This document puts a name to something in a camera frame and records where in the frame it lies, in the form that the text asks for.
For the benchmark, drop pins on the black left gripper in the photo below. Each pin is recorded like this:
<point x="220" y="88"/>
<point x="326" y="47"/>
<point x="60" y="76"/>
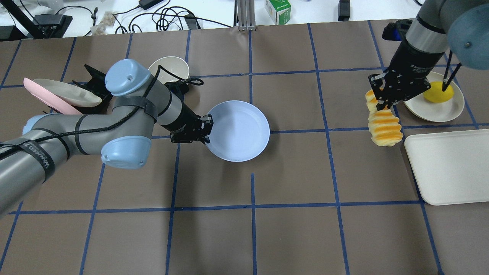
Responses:
<point x="183" y="118"/>

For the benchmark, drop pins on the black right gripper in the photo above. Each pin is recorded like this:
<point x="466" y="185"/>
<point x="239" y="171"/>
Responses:
<point x="412" y="64"/>

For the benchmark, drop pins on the blue plate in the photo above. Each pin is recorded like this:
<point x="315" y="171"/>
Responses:
<point x="240" y="131"/>

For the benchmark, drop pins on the sliced yellow bread loaf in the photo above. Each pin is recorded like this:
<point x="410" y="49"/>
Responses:
<point x="383" y="125"/>

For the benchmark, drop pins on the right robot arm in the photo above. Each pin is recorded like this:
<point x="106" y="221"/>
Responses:
<point x="461" y="26"/>

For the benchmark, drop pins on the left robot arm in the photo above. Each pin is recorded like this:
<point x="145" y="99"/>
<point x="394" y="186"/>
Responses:
<point x="121" y="138"/>

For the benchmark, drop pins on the round cream plate with lemon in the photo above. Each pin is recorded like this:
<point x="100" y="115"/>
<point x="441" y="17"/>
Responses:
<point x="437" y="112"/>

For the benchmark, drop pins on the cream white plate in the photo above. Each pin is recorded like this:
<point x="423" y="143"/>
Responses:
<point x="72" y="94"/>

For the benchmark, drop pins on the pink plate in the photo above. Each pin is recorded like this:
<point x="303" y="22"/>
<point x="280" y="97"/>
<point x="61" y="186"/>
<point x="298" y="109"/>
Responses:
<point x="49" y="98"/>

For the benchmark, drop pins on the yellow lemon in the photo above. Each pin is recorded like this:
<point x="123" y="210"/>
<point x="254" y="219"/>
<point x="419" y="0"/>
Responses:
<point x="438" y="92"/>

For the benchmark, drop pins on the white ceramic bowl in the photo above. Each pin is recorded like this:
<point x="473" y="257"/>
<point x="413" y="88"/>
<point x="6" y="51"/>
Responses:
<point x="175" y="65"/>

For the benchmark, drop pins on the white rectangular tray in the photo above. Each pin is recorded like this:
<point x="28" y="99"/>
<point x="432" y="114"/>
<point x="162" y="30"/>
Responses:
<point x="452" y="167"/>

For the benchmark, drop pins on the black dish rack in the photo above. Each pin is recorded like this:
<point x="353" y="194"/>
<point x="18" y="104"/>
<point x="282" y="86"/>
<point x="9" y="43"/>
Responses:
<point x="96" y="85"/>

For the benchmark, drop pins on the green white small box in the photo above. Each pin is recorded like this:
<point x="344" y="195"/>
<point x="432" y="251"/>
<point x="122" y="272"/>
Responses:
<point x="279" y="11"/>

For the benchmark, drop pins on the black power adapter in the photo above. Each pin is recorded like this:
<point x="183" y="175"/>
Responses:
<point x="147" y="4"/>

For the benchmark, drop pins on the aluminium frame post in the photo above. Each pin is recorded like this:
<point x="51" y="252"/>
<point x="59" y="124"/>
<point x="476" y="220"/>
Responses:
<point x="244" y="15"/>

